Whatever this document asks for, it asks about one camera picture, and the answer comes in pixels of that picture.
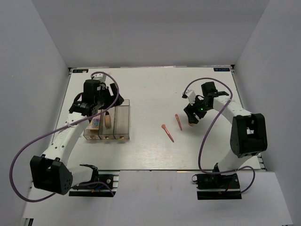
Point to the right blue logo sticker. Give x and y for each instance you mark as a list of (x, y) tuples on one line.
[(218, 69)]

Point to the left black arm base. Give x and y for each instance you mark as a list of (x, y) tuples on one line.
[(106, 186)]

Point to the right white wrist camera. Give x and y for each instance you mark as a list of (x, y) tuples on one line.
[(190, 96)]

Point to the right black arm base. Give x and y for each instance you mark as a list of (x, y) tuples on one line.
[(217, 187)]

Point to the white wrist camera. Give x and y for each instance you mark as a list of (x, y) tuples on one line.
[(98, 79), (190, 96)]

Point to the pink blush palette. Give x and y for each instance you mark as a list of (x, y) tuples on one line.
[(93, 128)]

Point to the clear organizer left compartment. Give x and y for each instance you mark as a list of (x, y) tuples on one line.
[(94, 135)]

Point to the pink lip pencil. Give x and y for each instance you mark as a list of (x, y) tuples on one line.
[(178, 121), (167, 132)]

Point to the blue logo sticker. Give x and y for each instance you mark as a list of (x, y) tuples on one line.
[(80, 71), (218, 69)]

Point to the left blue logo sticker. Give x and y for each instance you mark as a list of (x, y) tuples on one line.
[(80, 71)]

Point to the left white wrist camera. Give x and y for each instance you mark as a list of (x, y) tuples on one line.
[(98, 79)]

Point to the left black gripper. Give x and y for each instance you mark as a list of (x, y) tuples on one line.
[(112, 98)]

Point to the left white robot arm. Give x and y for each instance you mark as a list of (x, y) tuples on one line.
[(49, 171)]

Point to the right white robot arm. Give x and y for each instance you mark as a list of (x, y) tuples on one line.
[(248, 136)]

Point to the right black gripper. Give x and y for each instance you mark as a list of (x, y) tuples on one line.
[(190, 109)]

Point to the colourful square eyeshadow palette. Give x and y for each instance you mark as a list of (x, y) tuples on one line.
[(95, 121)]

